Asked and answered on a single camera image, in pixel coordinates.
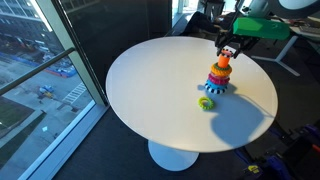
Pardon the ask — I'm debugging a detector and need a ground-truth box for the white side table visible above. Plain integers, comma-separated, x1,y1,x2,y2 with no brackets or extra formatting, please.
251,24,320,78

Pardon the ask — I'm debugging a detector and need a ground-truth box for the orange stacker peg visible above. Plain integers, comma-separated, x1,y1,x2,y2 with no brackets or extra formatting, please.
217,53,232,69

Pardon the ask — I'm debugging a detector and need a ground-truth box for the pink toy ring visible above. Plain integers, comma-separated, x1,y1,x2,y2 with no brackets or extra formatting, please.
207,73,231,86

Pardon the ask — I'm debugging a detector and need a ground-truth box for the dark green toy ring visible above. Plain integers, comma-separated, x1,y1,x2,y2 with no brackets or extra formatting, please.
213,62,233,71

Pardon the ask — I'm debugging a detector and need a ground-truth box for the dark flat keyboard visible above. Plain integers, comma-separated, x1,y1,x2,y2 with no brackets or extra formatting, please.
298,24,320,35

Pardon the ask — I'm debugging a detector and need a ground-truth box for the orange toy ring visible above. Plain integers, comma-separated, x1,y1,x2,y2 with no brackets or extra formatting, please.
210,63,234,78

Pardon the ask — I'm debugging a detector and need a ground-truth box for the yellow-green toy ring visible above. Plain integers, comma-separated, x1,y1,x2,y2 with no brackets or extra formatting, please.
197,96,215,111

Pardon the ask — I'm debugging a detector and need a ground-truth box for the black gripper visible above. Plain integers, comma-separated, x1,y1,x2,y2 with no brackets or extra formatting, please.
214,30,261,60

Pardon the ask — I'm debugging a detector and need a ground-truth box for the small black and white ring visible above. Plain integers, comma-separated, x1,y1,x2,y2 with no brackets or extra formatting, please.
220,48,235,57

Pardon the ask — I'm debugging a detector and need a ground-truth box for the wooden chair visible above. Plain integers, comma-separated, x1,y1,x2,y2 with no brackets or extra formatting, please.
199,23,233,45

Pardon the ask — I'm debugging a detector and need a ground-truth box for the blue toy ring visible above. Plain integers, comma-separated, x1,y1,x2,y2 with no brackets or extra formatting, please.
205,79,229,91

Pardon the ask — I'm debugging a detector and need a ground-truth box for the seated person in dark clothes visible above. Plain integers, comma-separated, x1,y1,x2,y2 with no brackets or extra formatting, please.
181,9,236,37

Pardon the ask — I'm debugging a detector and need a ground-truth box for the yellow label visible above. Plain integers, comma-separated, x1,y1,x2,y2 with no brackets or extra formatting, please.
248,164,261,175

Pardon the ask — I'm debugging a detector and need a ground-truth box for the grey window handrail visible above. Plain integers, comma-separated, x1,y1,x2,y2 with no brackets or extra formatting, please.
0,47,76,97

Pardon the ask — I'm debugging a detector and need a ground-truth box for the large black and white ring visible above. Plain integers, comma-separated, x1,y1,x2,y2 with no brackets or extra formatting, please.
203,83,229,96

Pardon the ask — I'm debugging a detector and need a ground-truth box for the white window frame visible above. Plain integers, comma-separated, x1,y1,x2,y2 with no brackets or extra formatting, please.
18,0,111,180

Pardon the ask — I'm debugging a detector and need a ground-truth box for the white table pedestal base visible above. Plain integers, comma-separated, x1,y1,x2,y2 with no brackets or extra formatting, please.
147,139,200,172

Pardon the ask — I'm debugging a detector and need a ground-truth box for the black and blue equipment pile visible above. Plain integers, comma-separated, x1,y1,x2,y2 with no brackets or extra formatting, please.
233,123,320,180

